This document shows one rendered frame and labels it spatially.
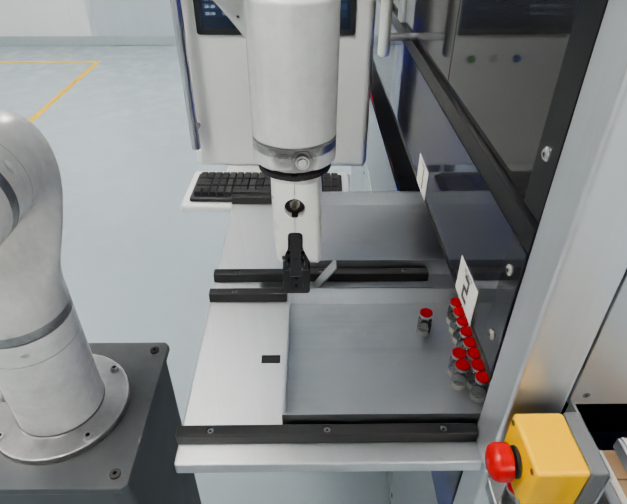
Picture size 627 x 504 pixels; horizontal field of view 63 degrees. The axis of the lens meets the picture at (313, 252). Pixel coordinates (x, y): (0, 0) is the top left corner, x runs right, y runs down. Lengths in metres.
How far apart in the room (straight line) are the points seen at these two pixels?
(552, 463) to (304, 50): 0.45
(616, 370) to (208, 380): 0.54
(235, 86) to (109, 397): 0.91
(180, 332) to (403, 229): 1.28
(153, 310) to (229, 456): 1.62
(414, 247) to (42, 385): 0.70
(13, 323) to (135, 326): 1.59
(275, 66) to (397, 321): 0.55
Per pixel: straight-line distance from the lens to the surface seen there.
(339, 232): 1.10
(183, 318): 2.24
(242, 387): 0.80
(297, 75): 0.46
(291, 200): 0.52
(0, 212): 0.60
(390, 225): 1.13
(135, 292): 2.43
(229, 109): 1.49
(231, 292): 0.92
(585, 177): 0.47
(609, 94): 0.45
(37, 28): 6.73
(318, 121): 0.49
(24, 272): 0.69
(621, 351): 0.62
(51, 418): 0.80
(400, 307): 0.92
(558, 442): 0.61
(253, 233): 1.10
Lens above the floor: 1.49
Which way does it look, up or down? 36 degrees down
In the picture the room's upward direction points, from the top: straight up
